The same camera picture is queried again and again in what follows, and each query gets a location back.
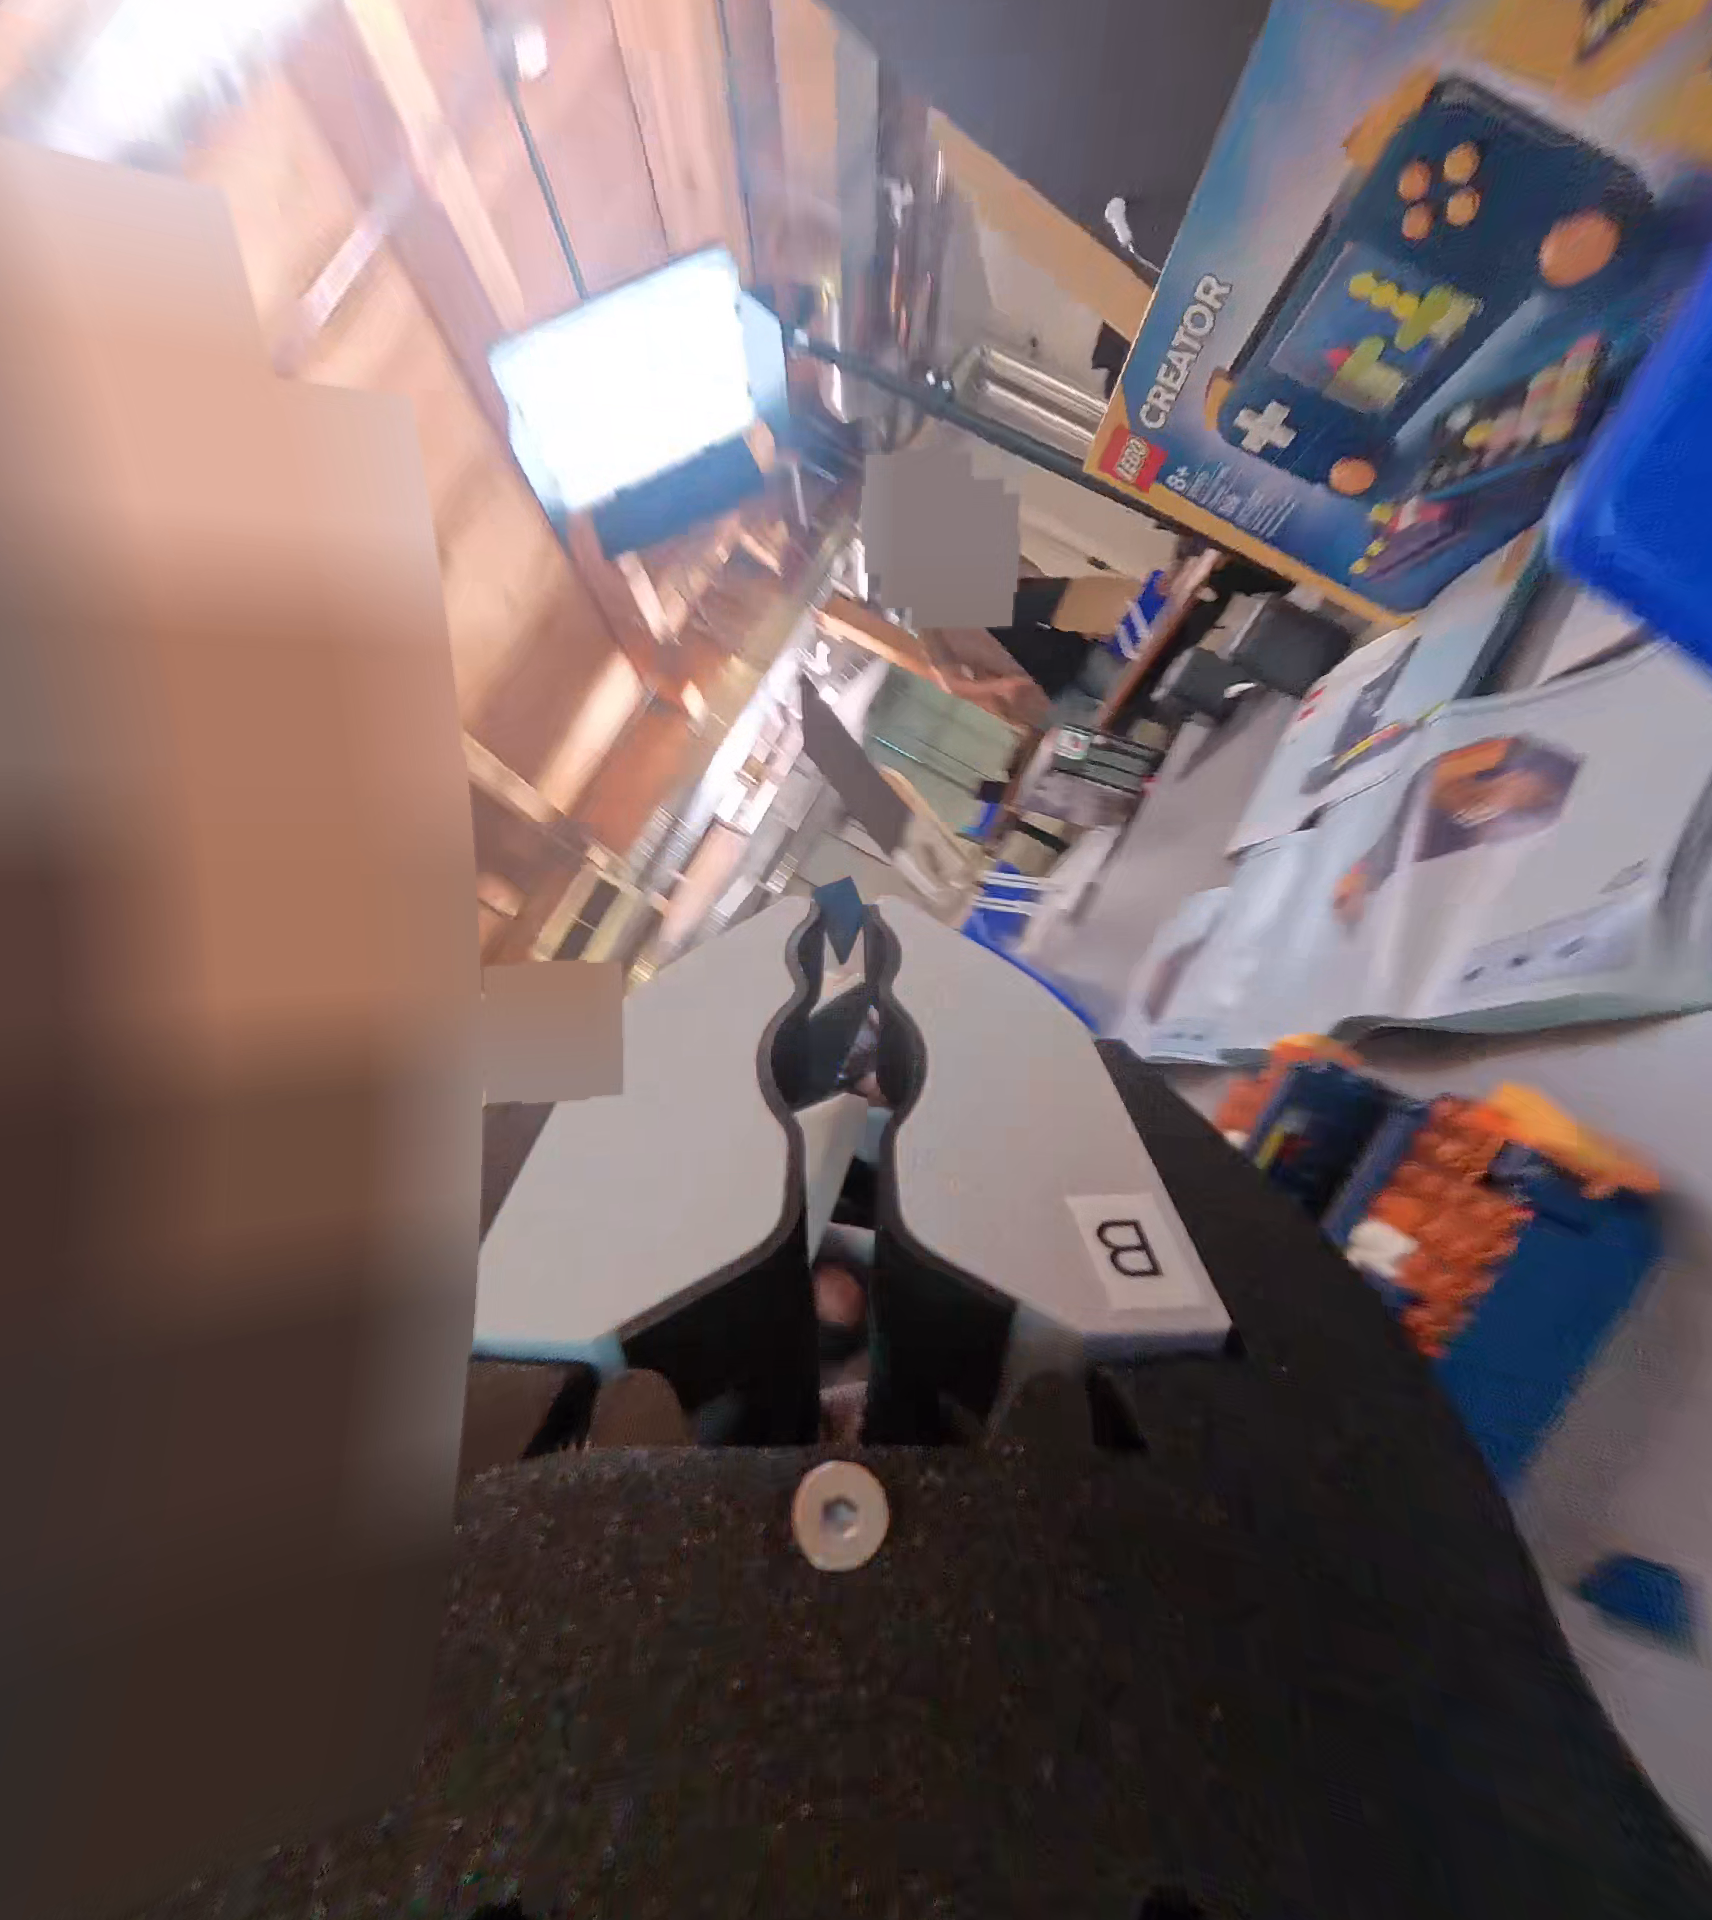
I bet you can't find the open instruction booklet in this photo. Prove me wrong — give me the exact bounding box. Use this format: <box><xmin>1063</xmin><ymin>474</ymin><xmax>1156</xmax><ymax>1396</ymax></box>
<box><xmin>1116</xmin><ymin>661</ymin><xmax>1712</xmax><ymax>1069</ymax></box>

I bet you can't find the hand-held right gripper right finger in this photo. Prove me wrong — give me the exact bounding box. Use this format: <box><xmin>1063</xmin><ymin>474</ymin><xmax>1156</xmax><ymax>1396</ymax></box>
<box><xmin>866</xmin><ymin>896</ymin><xmax>1233</xmax><ymax>1362</ymax></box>

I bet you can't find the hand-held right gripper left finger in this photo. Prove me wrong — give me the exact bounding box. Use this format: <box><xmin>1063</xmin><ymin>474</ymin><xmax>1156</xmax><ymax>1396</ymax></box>
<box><xmin>471</xmin><ymin>896</ymin><xmax>823</xmax><ymax>1379</ymax></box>

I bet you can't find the dark blue orange brick model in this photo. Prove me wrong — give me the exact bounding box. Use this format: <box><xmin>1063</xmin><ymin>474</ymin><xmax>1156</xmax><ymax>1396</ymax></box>
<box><xmin>1215</xmin><ymin>1037</ymin><xmax>1669</xmax><ymax>1486</ymax></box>

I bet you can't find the brick toy set box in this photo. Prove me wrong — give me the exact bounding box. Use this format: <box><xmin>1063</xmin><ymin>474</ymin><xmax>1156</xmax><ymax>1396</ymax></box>
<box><xmin>1086</xmin><ymin>0</ymin><xmax>1712</xmax><ymax>628</ymax></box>

